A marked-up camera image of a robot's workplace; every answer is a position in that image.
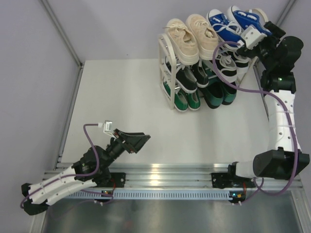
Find black white sneaker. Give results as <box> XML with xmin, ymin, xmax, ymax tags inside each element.
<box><xmin>202</xmin><ymin>52</ymin><xmax>237</xmax><ymax>83</ymax></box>
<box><xmin>233</xmin><ymin>52</ymin><xmax>250</xmax><ymax>75</ymax></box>

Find blue canvas sneaker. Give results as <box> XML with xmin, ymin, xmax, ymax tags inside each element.
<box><xmin>226</xmin><ymin>6</ymin><xmax>272</xmax><ymax>35</ymax></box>
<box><xmin>206</xmin><ymin>9</ymin><xmax>242</xmax><ymax>43</ymax></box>

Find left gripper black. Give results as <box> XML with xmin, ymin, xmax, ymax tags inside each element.
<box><xmin>101</xmin><ymin>129</ymin><xmax>150</xmax><ymax>170</ymax></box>

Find beige sneaker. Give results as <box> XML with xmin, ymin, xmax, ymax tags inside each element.
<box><xmin>165</xmin><ymin>18</ymin><xmax>199</xmax><ymax>66</ymax></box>
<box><xmin>186</xmin><ymin>14</ymin><xmax>219</xmax><ymax>60</ymax></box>

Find green loafer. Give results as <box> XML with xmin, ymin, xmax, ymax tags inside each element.
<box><xmin>222</xmin><ymin>83</ymin><xmax>237</xmax><ymax>105</ymax></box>
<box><xmin>199</xmin><ymin>68</ymin><xmax>224</xmax><ymax>109</ymax></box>

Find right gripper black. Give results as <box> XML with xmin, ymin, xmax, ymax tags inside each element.
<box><xmin>237</xmin><ymin>22</ymin><xmax>285</xmax><ymax>70</ymax></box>

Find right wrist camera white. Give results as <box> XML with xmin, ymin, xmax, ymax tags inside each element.
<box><xmin>238</xmin><ymin>25</ymin><xmax>267</xmax><ymax>50</ymax></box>

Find black canvas sneaker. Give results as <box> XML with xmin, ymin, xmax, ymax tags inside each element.
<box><xmin>190</xmin><ymin>63</ymin><xmax>209</xmax><ymax>88</ymax></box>
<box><xmin>175</xmin><ymin>58</ymin><xmax>197</xmax><ymax>94</ymax></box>

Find green canvas sneaker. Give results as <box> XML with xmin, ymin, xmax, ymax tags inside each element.
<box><xmin>162</xmin><ymin>79</ymin><xmax>189</xmax><ymax>112</ymax></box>
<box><xmin>186</xmin><ymin>91</ymin><xmax>201</xmax><ymax>111</ymax></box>

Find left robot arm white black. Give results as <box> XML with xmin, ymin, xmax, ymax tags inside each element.
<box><xmin>20</xmin><ymin>129</ymin><xmax>151</xmax><ymax>216</ymax></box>

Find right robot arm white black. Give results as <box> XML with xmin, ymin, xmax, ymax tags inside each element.
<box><xmin>227</xmin><ymin>22</ymin><xmax>310</xmax><ymax>187</ymax></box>

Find cream shoe rack metal bars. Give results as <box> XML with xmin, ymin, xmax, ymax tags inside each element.
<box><xmin>157</xmin><ymin>8</ymin><xmax>269</xmax><ymax>111</ymax></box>

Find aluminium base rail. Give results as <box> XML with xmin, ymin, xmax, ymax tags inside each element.
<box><xmin>43</xmin><ymin>162</ymin><xmax>303</xmax><ymax>189</ymax></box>

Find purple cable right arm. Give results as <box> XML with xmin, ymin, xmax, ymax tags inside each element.
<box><xmin>212</xmin><ymin>41</ymin><xmax>299</xmax><ymax>207</ymax></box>

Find perforated cable duct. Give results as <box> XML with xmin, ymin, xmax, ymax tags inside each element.
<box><xmin>60</xmin><ymin>189</ymin><xmax>246</xmax><ymax>200</ymax></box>

